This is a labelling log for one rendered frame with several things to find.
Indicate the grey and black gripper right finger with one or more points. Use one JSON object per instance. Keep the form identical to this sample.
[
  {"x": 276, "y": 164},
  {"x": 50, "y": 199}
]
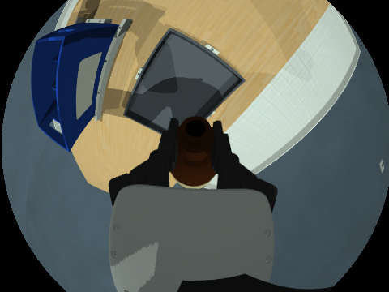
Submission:
[{"x": 231, "y": 173}]

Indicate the brown glass bottle with beige label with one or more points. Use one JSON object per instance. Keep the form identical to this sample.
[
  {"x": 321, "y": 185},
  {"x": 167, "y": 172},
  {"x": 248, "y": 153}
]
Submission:
[{"x": 194, "y": 164}]

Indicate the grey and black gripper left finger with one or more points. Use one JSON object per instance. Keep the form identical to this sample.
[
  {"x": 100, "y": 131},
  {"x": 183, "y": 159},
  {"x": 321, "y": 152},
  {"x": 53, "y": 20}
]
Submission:
[{"x": 155, "y": 170}]

